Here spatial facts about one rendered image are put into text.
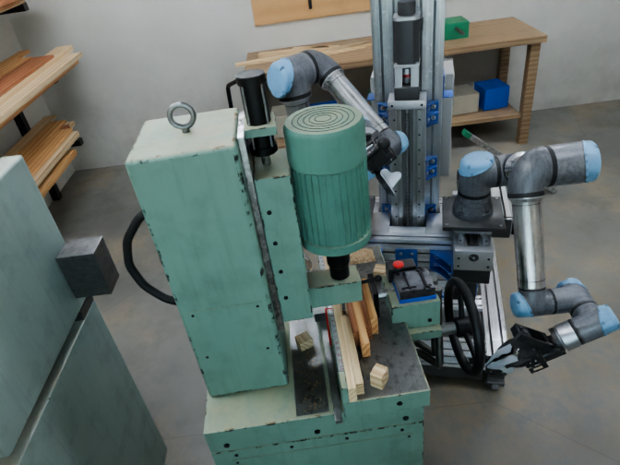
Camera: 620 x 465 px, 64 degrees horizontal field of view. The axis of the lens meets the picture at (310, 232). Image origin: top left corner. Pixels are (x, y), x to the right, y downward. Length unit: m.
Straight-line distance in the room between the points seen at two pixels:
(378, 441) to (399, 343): 0.28
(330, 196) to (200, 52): 3.49
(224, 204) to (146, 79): 3.64
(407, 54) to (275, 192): 0.89
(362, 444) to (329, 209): 0.69
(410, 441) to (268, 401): 0.41
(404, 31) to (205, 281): 1.07
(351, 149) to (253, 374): 0.67
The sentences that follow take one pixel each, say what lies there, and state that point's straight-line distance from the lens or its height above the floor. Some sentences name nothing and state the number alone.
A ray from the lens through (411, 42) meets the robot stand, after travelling 1.79.
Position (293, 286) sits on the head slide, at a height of 1.12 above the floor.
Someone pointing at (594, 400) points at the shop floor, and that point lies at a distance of 2.52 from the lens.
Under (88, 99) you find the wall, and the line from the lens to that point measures 4.84.
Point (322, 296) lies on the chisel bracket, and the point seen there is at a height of 1.04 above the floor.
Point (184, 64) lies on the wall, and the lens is 4.52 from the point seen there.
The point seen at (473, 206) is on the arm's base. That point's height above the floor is 0.88.
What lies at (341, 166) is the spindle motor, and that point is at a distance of 1.04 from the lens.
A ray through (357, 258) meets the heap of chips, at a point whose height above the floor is 0.91.
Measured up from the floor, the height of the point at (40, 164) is 0.63.
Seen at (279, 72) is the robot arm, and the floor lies 1.43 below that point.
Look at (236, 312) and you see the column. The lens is 1.22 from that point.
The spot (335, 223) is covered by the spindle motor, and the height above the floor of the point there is 1.29.
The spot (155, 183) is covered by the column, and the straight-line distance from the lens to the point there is 1.04.
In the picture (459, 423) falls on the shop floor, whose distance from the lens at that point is 2.32.
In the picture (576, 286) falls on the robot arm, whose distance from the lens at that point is 1.64.
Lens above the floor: 1.91
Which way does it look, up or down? 34 degrees down
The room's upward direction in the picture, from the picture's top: 8 degrees counter-clockwise
